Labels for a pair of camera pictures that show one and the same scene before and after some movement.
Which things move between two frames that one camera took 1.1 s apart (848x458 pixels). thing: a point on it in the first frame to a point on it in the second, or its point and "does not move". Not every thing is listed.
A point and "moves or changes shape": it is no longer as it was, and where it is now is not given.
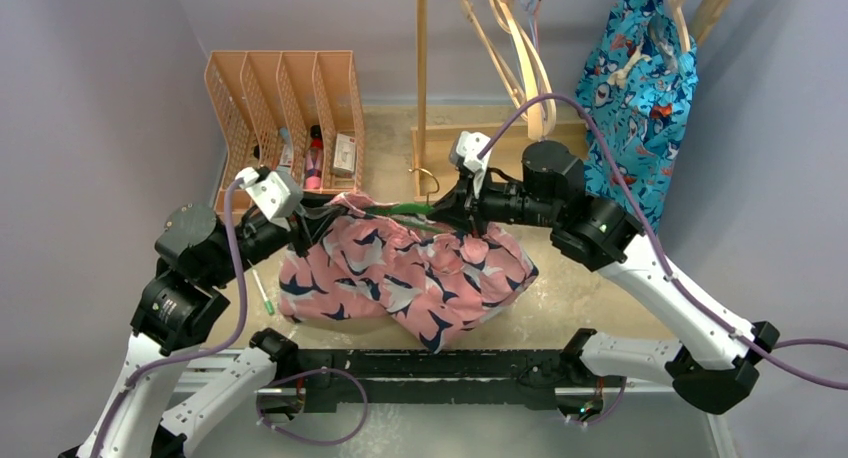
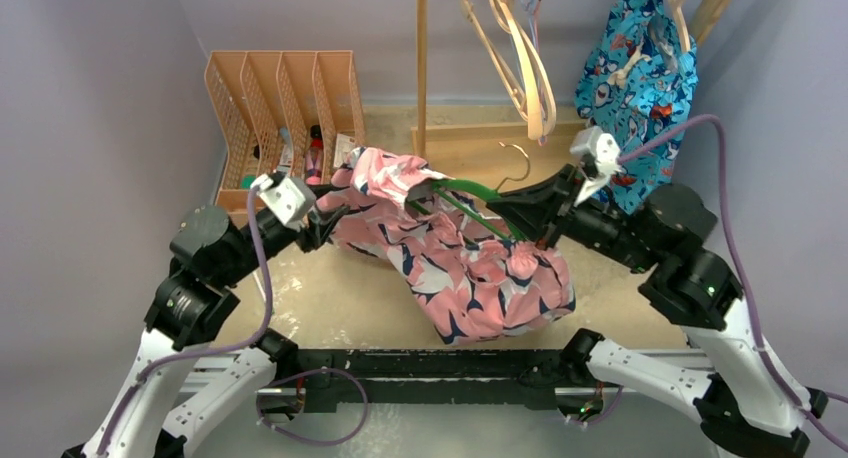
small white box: [345, 152] does not move
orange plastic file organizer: [300, 111] does not move
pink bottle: [315, 160] does not move
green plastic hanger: [412, 214] moves or changes shape
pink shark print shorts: [369, 262] to [468, 281]
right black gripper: [461, 209] to [542, 206]
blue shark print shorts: [640, 78] does not move
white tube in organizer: [286, 156] does not move
